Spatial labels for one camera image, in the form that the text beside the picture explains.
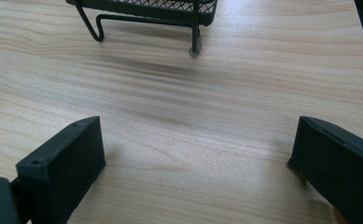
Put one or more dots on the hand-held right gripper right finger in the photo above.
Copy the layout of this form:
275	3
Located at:
341	168

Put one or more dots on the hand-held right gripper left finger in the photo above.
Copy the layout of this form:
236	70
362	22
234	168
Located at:
61	168

